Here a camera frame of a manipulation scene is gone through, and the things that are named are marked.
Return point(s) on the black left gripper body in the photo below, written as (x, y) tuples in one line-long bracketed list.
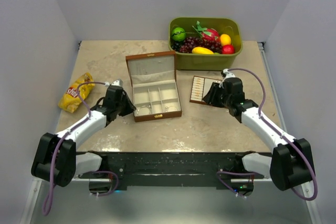
[(116, 107)]

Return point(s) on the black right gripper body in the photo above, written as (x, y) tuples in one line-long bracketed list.
[(230, 98)]

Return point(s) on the brown ring earring tray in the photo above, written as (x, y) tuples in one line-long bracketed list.
[(200, 88)]

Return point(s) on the brown jewelry box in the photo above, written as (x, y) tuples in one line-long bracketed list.
[(153, 81)]

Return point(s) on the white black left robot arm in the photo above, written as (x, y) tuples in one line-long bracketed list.
[(56, 159)]

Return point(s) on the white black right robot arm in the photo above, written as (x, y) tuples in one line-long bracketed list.
[(290, 163)]

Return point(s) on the red toy apple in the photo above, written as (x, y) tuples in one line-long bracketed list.
[(228, 49)]

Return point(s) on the yellow potato chips bag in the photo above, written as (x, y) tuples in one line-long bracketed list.
[(70, 100)]

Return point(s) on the yellow toy mango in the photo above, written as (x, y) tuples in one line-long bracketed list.
[(202, 51)]

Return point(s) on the yellow orange toy lemon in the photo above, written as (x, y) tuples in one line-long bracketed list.
[(225, 39)]

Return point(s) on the purple toy grapes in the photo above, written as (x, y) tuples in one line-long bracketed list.
[(189, 43)]

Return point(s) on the pink toy dragon fruit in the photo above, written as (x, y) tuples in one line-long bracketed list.
[(208, 34)]

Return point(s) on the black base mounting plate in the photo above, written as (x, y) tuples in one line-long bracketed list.
[(166, 169)]

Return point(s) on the green plastic fruit bin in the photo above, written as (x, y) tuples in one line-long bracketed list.
[(190, 61)]

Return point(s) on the green toy melon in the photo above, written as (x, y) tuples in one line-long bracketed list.
[(178, 34)]

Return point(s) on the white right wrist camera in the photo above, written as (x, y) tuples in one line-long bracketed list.
[(226, 74)]

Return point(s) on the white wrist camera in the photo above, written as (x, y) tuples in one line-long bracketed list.
[(117, 82), (226, 74)]

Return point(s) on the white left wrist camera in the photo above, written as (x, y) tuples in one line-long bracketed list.
[(117, 82)]

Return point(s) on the aluminium frame rail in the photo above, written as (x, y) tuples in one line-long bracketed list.
[(306, 188)]

